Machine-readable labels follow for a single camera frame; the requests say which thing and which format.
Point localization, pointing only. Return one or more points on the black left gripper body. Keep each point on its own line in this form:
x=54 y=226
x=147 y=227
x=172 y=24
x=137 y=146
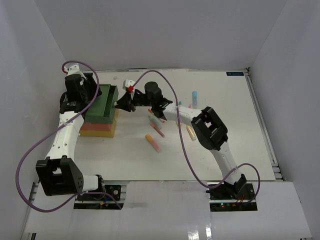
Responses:
x=89 y=92

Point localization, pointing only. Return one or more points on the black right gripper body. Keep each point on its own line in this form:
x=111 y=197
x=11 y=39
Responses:
x=141 y=100

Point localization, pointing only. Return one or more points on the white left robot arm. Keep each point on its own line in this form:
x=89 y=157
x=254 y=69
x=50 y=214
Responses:
x=58 y=172

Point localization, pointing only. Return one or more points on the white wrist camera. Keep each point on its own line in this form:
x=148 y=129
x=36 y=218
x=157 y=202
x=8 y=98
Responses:
x=127 y=83
x=75 y=70

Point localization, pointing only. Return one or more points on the yellow drawer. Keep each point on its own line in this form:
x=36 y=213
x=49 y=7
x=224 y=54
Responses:
x=104 y=134

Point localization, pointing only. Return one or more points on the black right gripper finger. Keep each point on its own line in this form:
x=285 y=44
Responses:
x=127 y=108
x=127 y=98

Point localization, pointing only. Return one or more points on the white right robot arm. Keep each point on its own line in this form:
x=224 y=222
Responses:
x=209 y=129

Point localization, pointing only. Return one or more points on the blue table label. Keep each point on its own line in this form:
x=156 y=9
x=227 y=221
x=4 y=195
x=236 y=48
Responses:
x=234 y=73

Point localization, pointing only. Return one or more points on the blue cap highlighter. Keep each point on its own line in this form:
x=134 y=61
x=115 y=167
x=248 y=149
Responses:
x=194 y=100

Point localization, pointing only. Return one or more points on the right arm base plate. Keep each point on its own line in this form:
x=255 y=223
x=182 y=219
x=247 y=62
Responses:
x=223 y=200

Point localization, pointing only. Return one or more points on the red drawer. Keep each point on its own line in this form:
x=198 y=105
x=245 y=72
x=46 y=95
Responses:
x=87 y=126

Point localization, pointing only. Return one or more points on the orange cap highlighter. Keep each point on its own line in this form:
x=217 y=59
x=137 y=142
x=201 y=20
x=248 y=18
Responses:
x=153 y=143

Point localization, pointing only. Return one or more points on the green drawer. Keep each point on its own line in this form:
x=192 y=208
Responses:
x=112 y=98

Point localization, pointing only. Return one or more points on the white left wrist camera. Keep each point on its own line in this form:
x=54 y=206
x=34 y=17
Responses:
x=75 y=70

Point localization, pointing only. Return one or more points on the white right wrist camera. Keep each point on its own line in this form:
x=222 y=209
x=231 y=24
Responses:
x=127 y=83

